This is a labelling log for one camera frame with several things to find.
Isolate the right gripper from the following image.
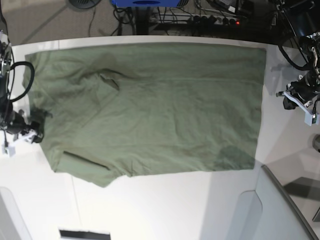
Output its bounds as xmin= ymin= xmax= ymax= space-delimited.
xmin=0 ymin=100 xmax=53 ymax=143

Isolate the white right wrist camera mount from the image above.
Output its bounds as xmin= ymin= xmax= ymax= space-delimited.
xmin=0 ymin=127 xmax=37 ymax=158

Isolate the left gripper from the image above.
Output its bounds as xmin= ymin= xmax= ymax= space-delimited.
xmin=282 ymin=36 xmax=320 ymax=104

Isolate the blue bin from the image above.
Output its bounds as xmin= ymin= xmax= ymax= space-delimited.
xmin=111 ymin=0 xmax=180 ymax=8

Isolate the green t-shirt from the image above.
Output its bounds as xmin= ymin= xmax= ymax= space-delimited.
xmin=25 ymin=42 xmax=266 ymax=187

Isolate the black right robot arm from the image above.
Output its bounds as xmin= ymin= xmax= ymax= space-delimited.
xmin=0 ymin=30 xmax=52 ymax=144

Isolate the white label with black bar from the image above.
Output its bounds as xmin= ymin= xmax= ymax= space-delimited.
xmin=59 ymin=229 xmax=111 ymax=240

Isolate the black power strip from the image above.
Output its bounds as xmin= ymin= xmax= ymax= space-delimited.
xmin=188 ymin=15 xmax=241 ymax=26

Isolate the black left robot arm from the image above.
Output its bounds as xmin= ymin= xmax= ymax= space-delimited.
xmin=274 ymin=0 xmax=320 ymax=110

